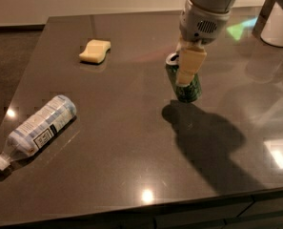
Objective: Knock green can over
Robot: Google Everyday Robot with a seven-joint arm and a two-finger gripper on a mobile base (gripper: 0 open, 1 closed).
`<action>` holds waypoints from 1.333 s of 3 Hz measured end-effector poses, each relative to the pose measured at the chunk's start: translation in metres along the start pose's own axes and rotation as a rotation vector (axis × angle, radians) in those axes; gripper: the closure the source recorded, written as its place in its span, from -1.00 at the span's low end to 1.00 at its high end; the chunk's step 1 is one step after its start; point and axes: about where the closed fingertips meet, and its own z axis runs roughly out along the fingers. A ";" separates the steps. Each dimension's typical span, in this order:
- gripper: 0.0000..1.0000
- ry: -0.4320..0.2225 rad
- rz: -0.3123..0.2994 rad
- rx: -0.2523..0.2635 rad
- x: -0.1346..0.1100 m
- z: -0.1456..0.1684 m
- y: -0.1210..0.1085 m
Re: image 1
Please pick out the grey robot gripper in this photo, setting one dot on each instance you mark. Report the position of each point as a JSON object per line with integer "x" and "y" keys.
{"x": 200, "y": 28}

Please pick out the green soda can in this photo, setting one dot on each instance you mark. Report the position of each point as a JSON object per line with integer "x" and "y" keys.
{"x": 186, "y": 94}

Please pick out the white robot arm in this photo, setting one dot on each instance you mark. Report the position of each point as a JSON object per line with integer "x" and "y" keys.
{"x": 214, "y": 6}

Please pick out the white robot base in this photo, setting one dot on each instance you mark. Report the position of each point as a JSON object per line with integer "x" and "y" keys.
{"x": 269, "y": 24}

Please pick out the yellow sponge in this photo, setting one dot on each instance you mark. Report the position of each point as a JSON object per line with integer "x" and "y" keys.
{"x": 95, "y": 51}

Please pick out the clear plastic water bottle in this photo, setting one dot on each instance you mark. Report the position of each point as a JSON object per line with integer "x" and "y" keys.
{"x": 38, "y": 130}

